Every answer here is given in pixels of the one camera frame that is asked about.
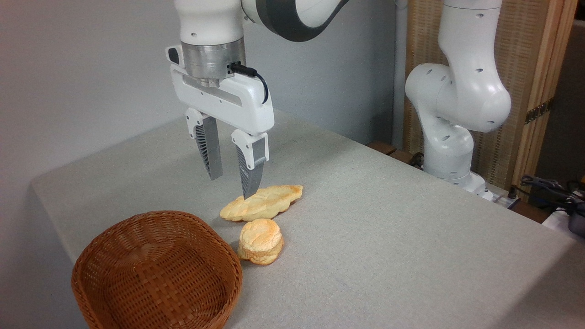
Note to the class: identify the dark round device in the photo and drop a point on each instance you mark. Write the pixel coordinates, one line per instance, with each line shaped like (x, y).
(578, 219)

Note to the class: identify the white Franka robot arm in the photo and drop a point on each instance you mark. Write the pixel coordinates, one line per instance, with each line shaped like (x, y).
(459, 91)

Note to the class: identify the grey tablecloth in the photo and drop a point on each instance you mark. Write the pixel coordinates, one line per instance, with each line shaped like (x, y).
(388, 251)

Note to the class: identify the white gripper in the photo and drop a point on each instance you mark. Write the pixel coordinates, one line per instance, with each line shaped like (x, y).
(247, 107)

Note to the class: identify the wooden rattan folding screen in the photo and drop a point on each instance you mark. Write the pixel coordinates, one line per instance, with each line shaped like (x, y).
(523, 45)

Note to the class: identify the brown woven wicker basket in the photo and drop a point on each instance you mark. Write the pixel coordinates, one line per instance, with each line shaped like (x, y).
(155, 274)

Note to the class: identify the white power strip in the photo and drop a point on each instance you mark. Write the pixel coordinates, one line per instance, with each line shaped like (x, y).
(500, 199)

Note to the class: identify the long braided bread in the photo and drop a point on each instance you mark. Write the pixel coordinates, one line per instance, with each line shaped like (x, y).
(263, 203)

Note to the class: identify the round bread bun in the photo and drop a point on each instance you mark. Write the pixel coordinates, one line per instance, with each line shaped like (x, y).
(260, 240)

